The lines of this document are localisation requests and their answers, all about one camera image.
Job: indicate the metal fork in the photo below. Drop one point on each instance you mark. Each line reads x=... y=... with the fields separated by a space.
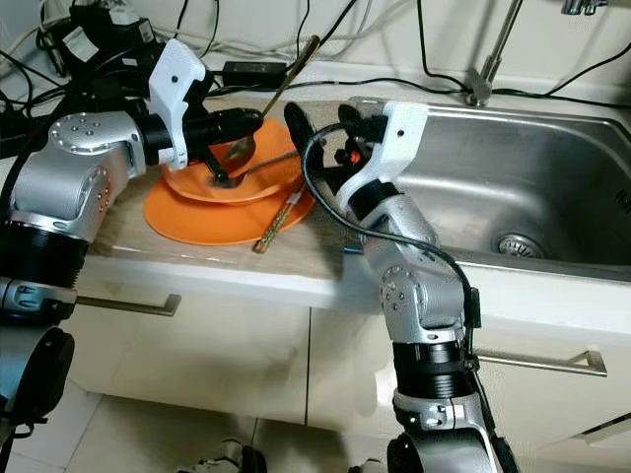
x=266 y=163

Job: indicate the black power adapter brick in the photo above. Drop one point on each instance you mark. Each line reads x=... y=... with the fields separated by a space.
x=256 y=74

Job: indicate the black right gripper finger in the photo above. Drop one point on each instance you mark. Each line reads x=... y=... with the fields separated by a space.
x=350 y=116
x=301 y=133

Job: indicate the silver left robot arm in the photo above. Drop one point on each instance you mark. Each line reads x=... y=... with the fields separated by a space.
x=49 y=217

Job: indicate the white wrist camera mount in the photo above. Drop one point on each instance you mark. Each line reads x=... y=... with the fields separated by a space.
x=399 y=138
x=173 y=84

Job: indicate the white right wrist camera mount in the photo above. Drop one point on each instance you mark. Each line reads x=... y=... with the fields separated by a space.
x=399 y=138

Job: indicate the orange plastic bowl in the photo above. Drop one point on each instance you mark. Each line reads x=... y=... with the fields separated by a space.
x=182 y=182

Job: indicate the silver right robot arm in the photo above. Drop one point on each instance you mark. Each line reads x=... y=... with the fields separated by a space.
x=429 y=305

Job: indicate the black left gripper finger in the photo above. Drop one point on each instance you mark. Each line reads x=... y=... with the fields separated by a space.
x=237 y=126
x=222 y=169

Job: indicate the orange plastic plate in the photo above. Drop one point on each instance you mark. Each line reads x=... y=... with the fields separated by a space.
x=207 y=222

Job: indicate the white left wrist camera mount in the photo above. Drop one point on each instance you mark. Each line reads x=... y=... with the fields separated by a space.
x=173 y=84

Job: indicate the metal spoon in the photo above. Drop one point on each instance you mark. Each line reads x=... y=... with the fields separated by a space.
x=286 y=84

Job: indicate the beige woven counter mat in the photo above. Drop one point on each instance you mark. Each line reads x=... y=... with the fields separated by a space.
x=325 y=246

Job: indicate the stainless steel sink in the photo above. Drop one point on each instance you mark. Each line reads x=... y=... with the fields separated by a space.
x=523 y=168

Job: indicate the sink drain strainer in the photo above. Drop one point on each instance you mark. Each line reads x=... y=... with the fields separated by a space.
x=523 y=246

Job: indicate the black power strip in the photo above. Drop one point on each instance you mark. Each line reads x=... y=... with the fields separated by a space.
x=25 y=138

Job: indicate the black labelled battery charger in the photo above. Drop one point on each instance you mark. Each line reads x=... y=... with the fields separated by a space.
x=104 y=39

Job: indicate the cream cabinet door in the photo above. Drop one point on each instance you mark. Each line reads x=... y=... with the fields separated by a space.
x=355 y=374
x=207 y=355

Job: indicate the chrome wall tap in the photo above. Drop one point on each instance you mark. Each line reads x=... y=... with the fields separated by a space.
x=582 y=6

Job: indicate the chrome sink faucet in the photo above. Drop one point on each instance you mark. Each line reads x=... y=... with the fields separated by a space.
x=481 y=87

